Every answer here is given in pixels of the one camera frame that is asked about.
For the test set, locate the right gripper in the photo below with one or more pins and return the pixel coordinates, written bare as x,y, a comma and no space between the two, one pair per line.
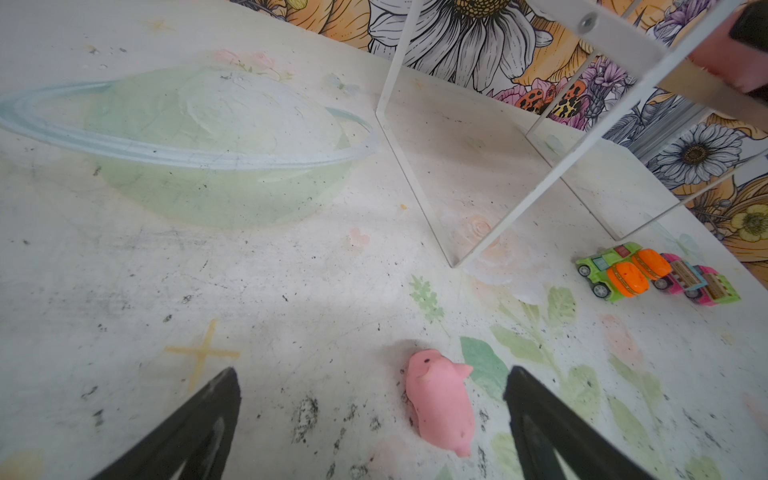
749,36

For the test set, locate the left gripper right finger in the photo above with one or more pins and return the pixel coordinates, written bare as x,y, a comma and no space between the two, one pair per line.
548,434

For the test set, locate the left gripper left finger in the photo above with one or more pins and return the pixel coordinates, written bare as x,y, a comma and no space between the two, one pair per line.
192,443

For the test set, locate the pink pig toy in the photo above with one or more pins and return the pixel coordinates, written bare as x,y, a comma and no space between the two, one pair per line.
435,386
714,54

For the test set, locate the wooden two-tier shelf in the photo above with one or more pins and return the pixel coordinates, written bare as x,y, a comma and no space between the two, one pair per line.
650,62

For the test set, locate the pink blue toy car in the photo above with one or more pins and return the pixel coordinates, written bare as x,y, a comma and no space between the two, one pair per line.
683,278

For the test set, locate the pink green toy car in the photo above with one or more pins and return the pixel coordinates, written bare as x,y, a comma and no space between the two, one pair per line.
716,291

